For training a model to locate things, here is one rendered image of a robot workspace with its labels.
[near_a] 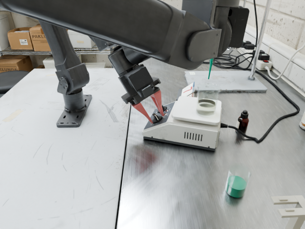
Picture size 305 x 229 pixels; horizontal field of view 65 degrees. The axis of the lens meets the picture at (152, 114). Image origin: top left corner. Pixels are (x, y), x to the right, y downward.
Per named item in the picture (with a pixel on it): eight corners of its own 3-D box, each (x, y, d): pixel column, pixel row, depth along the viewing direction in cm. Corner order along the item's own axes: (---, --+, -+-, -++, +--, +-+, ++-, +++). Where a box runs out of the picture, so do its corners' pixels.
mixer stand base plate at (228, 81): (190, 92, 91) (190, 89, 90) (183, 72, 108) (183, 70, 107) (268, 91, 91) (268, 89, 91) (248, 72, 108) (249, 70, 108)
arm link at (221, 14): (198, 1, 36) (191, 4, 31) (237, 3, 35) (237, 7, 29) (193, 47, 40) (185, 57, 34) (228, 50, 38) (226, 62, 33)
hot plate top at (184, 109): (170, 118, 60) (170, 115, 59) (179, 97, 70) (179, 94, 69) (219, 126, 57) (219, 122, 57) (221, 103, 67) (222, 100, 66)
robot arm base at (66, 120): (89, 76, 83) (69, 77, 83) (75, 104, 66) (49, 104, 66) (92, 97, 88) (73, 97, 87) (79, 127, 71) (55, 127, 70)
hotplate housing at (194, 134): (141, 140, 65) (140, 115, 61) (154, 116, 76) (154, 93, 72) (224, 155, 60) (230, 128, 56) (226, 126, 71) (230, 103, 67)
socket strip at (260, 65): (259, 70, 110) (261, 61, 108) (233, 47, 144) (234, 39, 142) (271, 70, 110) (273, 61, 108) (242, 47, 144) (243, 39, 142)
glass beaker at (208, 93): (191, 115, 60) (194, 86, 56) (199, 106, 64) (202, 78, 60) (213, 122, 58) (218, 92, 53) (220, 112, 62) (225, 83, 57)
